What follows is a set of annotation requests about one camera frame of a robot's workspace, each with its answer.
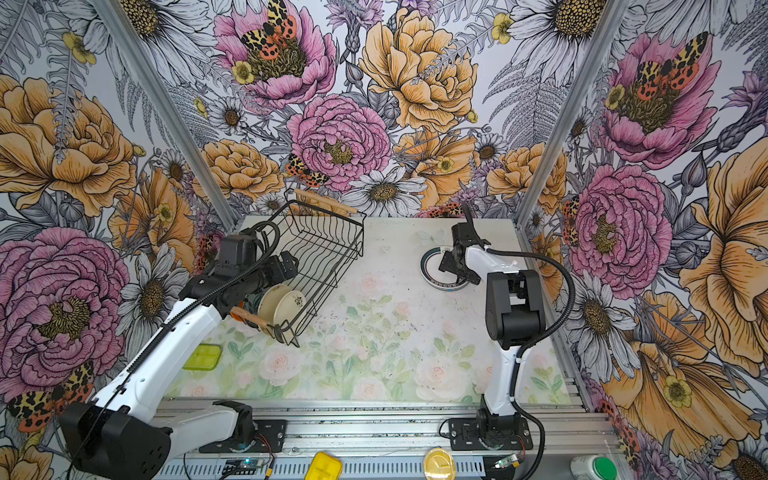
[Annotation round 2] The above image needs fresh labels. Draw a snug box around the cream bowl plate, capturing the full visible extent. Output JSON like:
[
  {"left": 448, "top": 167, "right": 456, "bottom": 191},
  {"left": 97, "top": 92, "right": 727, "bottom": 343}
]
[{"left": 273, "top": 290, "right": 306, "bottom": 328}]

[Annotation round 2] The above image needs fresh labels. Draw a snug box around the black wire dish rack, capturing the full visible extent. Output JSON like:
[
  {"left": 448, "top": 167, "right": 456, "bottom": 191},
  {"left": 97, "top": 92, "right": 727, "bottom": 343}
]
[{"left": 233, "top": 189, "right": 366, "bottom": 347}]

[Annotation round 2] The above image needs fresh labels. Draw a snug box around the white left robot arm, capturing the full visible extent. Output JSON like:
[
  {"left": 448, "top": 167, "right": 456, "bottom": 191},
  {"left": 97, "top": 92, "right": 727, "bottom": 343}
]
[{"left": 60, "top": 253, "right": 299, "bottom": 479}]

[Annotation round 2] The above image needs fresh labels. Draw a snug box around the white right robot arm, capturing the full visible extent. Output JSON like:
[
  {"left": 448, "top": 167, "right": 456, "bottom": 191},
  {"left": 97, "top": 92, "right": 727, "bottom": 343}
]
[{"left": 439, "top": 245, "right": 546, "bottom": 449}]

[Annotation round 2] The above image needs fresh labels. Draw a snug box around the green translucent square dish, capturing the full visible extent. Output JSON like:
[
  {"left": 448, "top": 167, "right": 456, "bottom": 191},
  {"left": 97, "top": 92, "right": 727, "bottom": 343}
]
[{"left": 182, "top": 343, "right": 222, "bottom": 372}]

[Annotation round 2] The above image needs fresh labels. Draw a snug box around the yellow plastic block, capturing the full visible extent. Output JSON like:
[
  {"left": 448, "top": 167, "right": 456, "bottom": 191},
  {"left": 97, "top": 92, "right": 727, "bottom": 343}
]
[{"left": 304, "top": 452, "right": 343, "bottom": 480}]

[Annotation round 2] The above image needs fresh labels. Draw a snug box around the round yellow lid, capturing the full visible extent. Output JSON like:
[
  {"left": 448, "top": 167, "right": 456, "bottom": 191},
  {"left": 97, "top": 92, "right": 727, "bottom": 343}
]
[{"left": 423, "top": 447, "right": 457, "bottom": 480}]

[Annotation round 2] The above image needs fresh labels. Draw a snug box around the green white button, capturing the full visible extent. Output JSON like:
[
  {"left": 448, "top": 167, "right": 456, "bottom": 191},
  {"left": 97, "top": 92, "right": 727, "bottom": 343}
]
[{"left": 570, "top": 455, "right": 618, "bottom": 480}]

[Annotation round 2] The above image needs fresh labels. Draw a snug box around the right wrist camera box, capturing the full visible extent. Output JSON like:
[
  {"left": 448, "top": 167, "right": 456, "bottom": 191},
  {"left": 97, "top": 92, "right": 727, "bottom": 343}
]
[{"left": 451, "top": 222, "right": 489, "bottom": 249}]

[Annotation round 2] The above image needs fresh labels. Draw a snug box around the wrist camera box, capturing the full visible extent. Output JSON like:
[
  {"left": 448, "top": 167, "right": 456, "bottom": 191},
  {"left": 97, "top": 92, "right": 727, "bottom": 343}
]
[
  {"left": 217, "top": 234, "right": 261, "bottom": 276},
  {"left": 451, "top": 222, "right": 489, "bottom": 249}
]

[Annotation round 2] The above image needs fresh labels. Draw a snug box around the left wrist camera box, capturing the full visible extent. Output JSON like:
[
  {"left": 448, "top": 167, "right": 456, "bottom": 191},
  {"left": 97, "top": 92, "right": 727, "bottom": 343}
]
[{"left": 217, "top": 234, "right": 261, "bottom": 276}]

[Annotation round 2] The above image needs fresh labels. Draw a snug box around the aluminium left corner post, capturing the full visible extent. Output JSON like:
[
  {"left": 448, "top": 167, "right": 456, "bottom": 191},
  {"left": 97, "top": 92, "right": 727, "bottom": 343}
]
[{"left": 94, "top": 1, "right": 239, "bottom": 233}]

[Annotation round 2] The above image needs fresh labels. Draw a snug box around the aluminium corner post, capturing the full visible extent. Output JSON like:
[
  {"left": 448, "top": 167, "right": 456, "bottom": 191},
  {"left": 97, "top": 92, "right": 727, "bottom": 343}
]
[
  {"left": 94, "top": 1, "right": 239, "bottom": 233},
  {"left": 515, "top": 0, "right": 629, "bottom": 227}
]

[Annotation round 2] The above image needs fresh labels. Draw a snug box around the black corrugated cable conduit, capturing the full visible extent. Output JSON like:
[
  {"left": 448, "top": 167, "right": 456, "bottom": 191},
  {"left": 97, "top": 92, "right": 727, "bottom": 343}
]
[{"left": 461, "top": 203, "right": 576, "bottom": 361}]

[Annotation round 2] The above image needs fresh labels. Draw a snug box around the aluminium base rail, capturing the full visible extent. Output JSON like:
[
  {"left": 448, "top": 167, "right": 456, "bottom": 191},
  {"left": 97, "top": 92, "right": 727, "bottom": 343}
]
[{"left": 159, "top": 400, "right": 633, "bottom": 479}]

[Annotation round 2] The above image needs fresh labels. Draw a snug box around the aluminium right corner post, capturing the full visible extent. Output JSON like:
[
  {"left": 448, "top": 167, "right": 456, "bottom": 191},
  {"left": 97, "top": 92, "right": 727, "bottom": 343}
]
[{"left": 515, "top": 0, "right": 629, "bottom": 227}]

